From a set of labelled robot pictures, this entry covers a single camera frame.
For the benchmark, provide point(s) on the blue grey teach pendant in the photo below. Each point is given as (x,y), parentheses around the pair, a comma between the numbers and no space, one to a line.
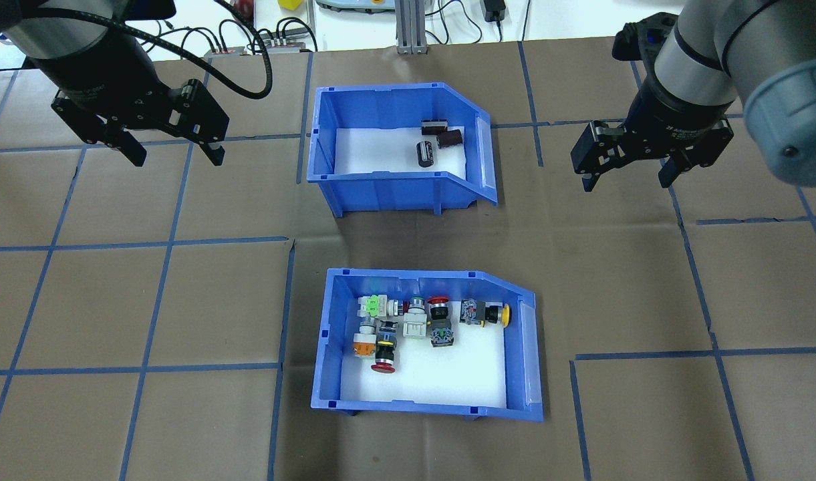
(354,4)

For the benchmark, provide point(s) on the yellow head push button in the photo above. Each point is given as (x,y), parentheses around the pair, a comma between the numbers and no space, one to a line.
(491,312)

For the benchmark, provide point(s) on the white block push button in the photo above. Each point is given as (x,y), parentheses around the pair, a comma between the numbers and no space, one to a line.
(414,326)

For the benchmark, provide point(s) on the black cylinder capacitor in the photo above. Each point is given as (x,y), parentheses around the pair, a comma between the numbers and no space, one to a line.
(426,153)

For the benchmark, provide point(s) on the dark red cylinder capacitor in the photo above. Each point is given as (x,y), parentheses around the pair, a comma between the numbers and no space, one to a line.
(450,139)

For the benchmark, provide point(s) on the yellow cube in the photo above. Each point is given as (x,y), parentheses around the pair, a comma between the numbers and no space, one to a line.
(291,3)

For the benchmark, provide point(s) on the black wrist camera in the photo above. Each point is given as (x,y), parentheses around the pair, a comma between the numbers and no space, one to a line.
(147,8)
(641,41)

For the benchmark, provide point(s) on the orange block push button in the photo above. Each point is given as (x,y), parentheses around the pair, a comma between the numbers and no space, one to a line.
(365,346)

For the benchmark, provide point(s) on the black power adapter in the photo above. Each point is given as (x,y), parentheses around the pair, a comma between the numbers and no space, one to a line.
(494,9)

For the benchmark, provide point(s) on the blue bin with capacitors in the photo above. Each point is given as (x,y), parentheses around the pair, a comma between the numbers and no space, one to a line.
(381,194)

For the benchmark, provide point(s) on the grey usb hub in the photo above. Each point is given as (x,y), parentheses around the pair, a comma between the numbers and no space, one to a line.
(224,51)
(284,44)

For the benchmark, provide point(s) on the aluminium profile post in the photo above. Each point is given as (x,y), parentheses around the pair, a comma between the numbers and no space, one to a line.
(412,27)

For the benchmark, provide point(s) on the green block push button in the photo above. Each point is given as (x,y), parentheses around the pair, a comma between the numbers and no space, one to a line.
(372,307)

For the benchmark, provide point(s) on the red mushroom button black block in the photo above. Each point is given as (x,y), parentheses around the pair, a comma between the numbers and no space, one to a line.
(441,331)

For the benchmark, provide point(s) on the red yellow toy fruit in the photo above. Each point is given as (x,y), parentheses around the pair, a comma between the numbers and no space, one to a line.
(245,7)

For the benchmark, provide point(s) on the pile of push-button switches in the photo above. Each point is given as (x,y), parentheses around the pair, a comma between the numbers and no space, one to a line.
(448,374)

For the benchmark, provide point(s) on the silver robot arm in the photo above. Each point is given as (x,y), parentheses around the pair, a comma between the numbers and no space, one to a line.
(80,40)
(782,100)

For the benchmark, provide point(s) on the black rectangular component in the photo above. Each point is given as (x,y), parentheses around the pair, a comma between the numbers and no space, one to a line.
(434,126)

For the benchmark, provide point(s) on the white bin liner sheet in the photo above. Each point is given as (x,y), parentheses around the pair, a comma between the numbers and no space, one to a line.
(374,150)

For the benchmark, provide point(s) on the blue bin with push buttons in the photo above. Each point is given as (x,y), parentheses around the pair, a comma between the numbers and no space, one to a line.
(329,361)

